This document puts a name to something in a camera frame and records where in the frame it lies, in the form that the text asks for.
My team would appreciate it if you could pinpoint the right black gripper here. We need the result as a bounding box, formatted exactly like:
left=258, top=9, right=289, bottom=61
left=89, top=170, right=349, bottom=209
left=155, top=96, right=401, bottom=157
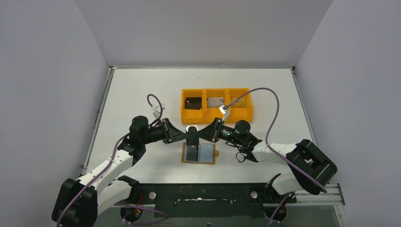
left=194, top=117, right=244, bottom=146

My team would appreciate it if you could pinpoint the tan leather card holder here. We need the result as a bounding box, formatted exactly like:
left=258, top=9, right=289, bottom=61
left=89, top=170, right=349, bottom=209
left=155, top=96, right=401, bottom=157
left=181, top=143, right=219, bottom=165

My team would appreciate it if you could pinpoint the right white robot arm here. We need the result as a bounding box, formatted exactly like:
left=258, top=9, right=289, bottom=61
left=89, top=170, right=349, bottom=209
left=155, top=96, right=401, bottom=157
left=198, top=118, right=338, bottom=202

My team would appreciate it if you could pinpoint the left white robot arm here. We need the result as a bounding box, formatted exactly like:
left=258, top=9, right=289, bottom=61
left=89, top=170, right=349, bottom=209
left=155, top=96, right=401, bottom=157
left=52, top=116, right=188, bottom=227

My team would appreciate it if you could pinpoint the silver credit card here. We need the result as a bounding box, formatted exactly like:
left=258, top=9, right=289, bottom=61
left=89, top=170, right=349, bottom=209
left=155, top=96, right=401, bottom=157
left=207, top=97, right=224, bottom=108

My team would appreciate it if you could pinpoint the black credit card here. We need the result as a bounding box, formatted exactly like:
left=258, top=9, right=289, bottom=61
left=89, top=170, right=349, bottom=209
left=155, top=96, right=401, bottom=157
left=184, top=97, right=202, bottom=110

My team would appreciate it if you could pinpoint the orange three-compartment tray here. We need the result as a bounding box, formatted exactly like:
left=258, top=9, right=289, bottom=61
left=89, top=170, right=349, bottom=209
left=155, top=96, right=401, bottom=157
left=181, top=88, right=253, bottom=124

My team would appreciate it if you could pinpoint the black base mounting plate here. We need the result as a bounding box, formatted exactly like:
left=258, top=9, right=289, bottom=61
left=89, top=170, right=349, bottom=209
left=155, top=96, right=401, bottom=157
left=118, top=176, right=296, bottom=225

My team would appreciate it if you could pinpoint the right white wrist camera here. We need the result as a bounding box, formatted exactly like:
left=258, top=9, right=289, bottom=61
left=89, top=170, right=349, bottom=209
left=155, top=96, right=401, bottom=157
left=219, top=105, right=230, bottom=122

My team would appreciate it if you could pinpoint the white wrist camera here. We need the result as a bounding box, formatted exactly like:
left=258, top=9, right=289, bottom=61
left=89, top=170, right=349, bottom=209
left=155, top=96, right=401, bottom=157
left=151, top=104, right=166, bottom=119
left=219, top=105, right=230, bottom=122

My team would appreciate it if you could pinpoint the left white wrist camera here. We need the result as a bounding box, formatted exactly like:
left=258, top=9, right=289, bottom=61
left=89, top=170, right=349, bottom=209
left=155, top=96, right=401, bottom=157
left=151, top=104, right=166, bottom=119

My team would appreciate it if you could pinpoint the aluminium frame rail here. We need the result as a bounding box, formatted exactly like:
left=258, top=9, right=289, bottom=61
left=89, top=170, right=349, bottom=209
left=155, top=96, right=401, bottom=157
left=56, top=66, right=115, bottom=227

